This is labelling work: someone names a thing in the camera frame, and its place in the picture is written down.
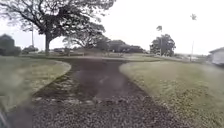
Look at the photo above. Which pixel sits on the dark asphalt path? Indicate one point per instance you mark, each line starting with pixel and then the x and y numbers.
pixel 100 83

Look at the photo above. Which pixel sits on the grass island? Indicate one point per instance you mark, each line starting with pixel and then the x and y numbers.
pixel 141 57

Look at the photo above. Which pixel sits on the tall palm tree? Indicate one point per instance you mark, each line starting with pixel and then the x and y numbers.
pixel 160 41
pixel 192 46

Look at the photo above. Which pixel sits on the round dark tree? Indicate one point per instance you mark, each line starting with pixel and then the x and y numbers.
pixel 166 45

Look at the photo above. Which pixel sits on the green grass lawn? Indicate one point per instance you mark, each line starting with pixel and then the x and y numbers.
pixel 20 76
pixel 180 86

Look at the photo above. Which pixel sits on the large spreading tree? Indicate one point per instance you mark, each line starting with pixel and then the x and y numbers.
pixel 46 20

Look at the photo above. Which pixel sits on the thin pole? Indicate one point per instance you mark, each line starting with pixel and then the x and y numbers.
pixel 32 37

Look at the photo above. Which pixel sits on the white building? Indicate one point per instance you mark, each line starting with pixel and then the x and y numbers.
pixel 217 56

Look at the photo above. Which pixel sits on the dark bush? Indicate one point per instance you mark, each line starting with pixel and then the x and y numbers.
pixel 6 46

